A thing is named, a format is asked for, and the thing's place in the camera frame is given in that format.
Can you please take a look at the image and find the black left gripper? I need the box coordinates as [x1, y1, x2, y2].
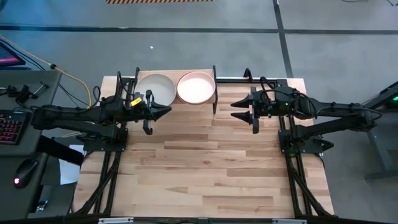
[102, 89, 173, 136]

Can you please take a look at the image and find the black computer mouse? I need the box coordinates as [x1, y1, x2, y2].
[12, 158, 40, 189]

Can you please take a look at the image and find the yellow cable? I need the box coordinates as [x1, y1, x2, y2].
[0, 34, 93, 108]

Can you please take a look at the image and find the pale pink plate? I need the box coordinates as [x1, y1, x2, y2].
[176, 71, 217, 105]

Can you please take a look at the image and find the black frame bar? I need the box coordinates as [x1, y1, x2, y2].
[0, 213, 398, 224]

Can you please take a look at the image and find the wooden shelf with black frame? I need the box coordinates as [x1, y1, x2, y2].
[133, 65, 219, 115]

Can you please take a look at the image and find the backlit keyboard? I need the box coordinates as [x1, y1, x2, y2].
[0, 108, 32, 146]

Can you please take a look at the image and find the silver bracket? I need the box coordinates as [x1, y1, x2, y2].
[98, 217, 135, 224]
[272, 218, 308, 224]

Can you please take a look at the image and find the grey desk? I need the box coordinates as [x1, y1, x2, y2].
[0, 69, 63, 220]

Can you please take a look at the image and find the black aluminium strut frame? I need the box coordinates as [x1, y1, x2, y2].
[283, 152, 334, 218]
[73, 149, 125, 216]

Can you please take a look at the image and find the black frame rail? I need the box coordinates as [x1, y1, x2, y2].
[216, 77, 289, 88]

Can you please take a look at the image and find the desk monitor screen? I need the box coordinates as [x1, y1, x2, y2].
[0, 41, 27, 68]

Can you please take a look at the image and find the small black usb device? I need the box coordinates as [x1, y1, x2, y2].
[35, 198, 50, 214]

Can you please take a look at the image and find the black clamp tool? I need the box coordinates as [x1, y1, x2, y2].
[0, 81, 50, 106]

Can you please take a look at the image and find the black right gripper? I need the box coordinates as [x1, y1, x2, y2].
[230, 86, 300, 135]

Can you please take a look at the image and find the large white bowl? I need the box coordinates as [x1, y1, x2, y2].
[134, 73, 177, 106]

